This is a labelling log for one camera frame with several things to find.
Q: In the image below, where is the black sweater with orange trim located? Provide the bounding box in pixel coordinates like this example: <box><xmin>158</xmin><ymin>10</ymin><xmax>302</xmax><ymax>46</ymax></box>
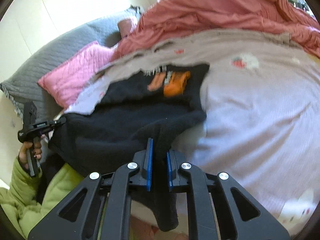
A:
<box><xmin>49</xmin><ymin>63</ymin><xmax>209</xmax><ymax>231</ymax></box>

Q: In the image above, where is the person's left hand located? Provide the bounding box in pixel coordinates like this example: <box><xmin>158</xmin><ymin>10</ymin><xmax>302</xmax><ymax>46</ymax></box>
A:
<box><xmin>18</xmin><ymin>139</ymin><xmax>42</xmax><ymax>172</ymax></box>

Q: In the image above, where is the grey quilted headboard cover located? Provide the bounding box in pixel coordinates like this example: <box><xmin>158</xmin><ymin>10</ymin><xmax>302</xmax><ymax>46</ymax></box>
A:
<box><xmin>1</xmin><ymin>5</ymin><xmax>143</xmax><ymax>120</ymax></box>

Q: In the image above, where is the pink quilted pillow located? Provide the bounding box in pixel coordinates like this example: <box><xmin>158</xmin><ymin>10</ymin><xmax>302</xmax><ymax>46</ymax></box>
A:
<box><xmin>37</xmin><ymin>41</ymin><xmax>116</xmax><ymax>109</ymax></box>

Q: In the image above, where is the mauve strawberry print bedsheet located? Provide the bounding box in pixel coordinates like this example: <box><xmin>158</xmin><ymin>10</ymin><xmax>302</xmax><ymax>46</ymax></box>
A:
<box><xmin>66</xmin><ymin>29</ymin><xmax>319</xmax><ymax>236</ymax></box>

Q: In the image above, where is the small mauve pillow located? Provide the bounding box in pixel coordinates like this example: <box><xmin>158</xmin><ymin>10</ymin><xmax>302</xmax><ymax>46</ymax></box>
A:
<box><xmin>117</xmin><ymin>17</ymin><xmax>138</xmax><ymax>38</ymax></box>

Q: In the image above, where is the red-pink rumpled duvet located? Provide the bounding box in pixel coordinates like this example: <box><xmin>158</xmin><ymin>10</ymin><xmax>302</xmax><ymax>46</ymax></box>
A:
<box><xmin>116</xmin><ymin>0</ymin><xmax>319</xmax><ymax>57</ymax></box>

